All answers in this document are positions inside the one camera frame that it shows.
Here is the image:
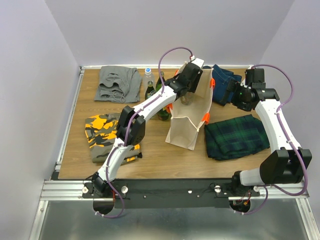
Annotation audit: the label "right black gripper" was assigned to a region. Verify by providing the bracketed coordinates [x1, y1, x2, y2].
[220, 78, 252, 112]

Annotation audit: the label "green glass bottle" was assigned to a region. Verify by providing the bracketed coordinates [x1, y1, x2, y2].
[157, 108, 171, 121]
[144, 81, 155, 100]
[155, 71, 165, 91]
[180, 92, 194, 106]

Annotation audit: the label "beige canvas tote bag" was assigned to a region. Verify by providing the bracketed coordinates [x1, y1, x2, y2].
[165, 68, 215, 151]

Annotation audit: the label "clear plastic water bottle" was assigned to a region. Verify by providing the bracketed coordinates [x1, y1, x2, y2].
[142, 68, 155, 91]

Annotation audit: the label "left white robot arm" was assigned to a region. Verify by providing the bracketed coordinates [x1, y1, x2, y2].
[91, 58, 204, 198]

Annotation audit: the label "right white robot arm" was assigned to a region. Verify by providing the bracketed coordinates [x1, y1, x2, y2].
[223, 64, 312, 196]

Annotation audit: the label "dark blue folded jeans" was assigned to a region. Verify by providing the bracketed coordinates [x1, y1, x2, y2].
[203, 64, 242, 106]

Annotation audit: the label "green plaid folded cloth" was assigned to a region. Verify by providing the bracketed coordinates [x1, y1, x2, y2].
[204, 114, 270, 161]

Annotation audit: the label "grey folded shorts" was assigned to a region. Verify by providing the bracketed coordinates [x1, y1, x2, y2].
[94, 65, 142, 104]

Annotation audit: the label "orange camouflage folded pants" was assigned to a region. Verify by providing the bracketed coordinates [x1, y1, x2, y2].
[84, 113, 143, 165]

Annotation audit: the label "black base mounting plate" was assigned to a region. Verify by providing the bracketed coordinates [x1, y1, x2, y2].
[82, 178, 260, 209]

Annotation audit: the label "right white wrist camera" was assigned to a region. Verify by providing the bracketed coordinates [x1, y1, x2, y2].
[240, 78, 246, 86]

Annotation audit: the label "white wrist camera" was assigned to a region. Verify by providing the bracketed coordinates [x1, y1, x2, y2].
[189, 55, 205, 69]
[240, 78, 246, 86]

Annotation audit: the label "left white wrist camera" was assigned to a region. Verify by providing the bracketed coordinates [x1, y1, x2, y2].
[189, 55, 205, 69]

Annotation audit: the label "aluminium rail frame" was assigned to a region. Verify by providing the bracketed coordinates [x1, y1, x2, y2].
[30, 65, 320, 240]

